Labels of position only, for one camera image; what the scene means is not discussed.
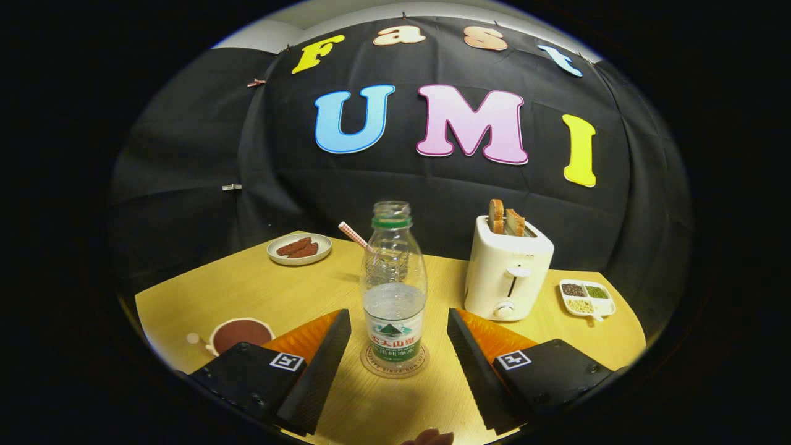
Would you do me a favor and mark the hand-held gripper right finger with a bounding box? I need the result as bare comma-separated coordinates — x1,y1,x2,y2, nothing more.
447,308,619,436

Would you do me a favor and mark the white toaster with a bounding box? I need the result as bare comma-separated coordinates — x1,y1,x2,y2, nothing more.
463,215,555,321

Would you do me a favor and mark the round cork coaster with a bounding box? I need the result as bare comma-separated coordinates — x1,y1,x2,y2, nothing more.
360,343,429,379

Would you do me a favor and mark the small white plate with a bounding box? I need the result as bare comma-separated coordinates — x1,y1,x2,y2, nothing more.
267,233,332,266

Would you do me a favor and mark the white compartment dish with seeds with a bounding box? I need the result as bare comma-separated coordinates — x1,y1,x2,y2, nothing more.
559,279,617,322

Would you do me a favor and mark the clear plastic bottle green label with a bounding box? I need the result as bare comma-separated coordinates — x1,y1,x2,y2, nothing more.
360,201,428,375

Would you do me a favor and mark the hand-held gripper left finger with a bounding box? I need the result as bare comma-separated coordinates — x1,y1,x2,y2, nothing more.
188,309,352,436

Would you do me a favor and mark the wooden table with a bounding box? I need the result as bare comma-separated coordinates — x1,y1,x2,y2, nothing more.
135,232,646,445

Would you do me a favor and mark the beige cup with wooden handle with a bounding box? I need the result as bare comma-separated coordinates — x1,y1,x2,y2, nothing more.
185,318,276,358

